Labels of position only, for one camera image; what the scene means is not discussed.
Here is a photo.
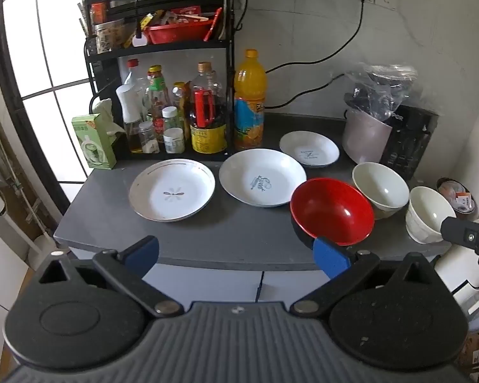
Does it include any white cylindrical appliance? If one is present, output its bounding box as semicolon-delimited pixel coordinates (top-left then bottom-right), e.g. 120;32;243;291
435;213;479;322

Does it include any cream bowl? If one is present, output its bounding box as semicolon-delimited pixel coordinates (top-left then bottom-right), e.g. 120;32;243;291
352;162;410;220

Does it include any dark sauce bottle red handle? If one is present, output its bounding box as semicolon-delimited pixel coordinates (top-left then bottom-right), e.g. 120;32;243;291
188;62;228;154

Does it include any orange juice bottle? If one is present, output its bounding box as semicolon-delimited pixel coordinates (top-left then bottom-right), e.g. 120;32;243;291
233;49;267;152

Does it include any black power cable with plug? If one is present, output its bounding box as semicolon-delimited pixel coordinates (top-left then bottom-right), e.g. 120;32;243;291
264;0;368;75

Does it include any white plate with script print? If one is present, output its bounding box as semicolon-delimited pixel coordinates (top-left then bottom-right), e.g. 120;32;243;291
219;148;307;208

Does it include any oil dispenser bottle white top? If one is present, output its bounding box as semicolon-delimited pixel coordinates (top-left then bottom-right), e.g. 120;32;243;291
116;84;144;154

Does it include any clear bottle red cap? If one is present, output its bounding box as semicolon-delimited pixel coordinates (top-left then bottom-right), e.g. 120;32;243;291
124;58;145;88

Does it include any red snack packet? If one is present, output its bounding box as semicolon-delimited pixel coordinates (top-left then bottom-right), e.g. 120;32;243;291
203;7;223;41

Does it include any small glass jar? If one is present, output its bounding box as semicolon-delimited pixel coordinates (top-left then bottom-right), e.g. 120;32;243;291
138;122;160;154

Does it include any white ribbed bowl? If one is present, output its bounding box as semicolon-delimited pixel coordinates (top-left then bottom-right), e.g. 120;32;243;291
406;186;457;245

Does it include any small white plate crossed print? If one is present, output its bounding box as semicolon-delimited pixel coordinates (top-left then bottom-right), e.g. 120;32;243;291
279;131;340;168

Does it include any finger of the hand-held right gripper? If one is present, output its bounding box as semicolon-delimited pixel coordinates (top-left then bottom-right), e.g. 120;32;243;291
440;215;479;268

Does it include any cardboard box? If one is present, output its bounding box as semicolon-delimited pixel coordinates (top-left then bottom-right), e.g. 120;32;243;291
457;319;479;372

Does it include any red bowl black outside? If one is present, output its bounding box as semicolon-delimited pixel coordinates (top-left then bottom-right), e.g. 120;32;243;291
290;178;375;248

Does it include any glass jar white lid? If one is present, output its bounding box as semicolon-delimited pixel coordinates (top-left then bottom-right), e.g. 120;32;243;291
162;106;181;130

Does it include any green tissue box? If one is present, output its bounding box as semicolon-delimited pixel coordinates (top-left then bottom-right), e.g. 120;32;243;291
71;98;125;170

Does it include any green label sauce bottle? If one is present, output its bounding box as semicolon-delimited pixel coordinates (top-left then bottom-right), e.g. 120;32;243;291
145;65;172;144

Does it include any white pill bottle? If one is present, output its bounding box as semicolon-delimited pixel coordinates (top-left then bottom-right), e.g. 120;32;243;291
163;128;185;154

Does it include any black kitchen appliance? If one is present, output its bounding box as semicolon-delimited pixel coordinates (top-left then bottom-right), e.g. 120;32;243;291
379;105;439;181

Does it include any white cabinet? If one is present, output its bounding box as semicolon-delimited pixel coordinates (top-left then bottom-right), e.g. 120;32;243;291
70;247;439;304

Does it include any small round bin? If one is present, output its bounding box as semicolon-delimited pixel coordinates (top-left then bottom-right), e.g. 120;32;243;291
436;177;476;214

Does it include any black metal shelf rack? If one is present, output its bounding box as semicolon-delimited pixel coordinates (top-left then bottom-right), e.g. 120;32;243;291
82;0;240;161

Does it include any white plate with flower print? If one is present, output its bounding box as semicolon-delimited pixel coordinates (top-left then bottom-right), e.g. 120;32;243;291
129;159;216;223

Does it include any clear plastic bag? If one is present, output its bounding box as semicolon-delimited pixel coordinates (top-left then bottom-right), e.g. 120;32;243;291
343;63;418;124

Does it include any silver rice cooker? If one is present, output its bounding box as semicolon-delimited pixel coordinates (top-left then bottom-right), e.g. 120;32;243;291
342;108;394;164

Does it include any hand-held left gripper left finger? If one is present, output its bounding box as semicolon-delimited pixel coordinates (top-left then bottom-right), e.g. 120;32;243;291
36;235;184;319

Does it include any red tin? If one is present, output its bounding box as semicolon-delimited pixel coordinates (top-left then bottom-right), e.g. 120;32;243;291
90;2;109;25

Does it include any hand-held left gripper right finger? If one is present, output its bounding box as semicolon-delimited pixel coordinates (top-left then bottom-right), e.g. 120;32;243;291
289;237;437;319

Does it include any black window frame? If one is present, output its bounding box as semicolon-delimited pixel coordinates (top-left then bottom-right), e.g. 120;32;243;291
0;0;94;224

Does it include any red plastic basket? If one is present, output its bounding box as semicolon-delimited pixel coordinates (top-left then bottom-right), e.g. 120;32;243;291
144;20;214;44

